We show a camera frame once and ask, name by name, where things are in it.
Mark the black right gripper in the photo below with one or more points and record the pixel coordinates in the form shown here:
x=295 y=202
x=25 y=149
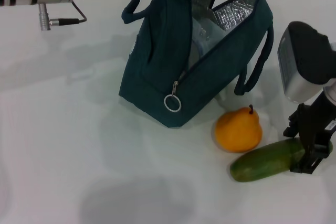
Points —
x=315 y=121

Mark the green cucumber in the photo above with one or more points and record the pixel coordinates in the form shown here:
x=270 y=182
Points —
x=262 y=161

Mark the orange pear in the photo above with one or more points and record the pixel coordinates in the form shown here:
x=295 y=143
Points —
x=237 y=132

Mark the clear blue-rimmed plastic container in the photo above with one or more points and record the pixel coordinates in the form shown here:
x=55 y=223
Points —
x=203 y=40

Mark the dark teal insulated lunch bag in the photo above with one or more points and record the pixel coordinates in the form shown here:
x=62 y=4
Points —
x=162 y=64

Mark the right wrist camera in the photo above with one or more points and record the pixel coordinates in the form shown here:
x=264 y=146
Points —
x=304 y=58

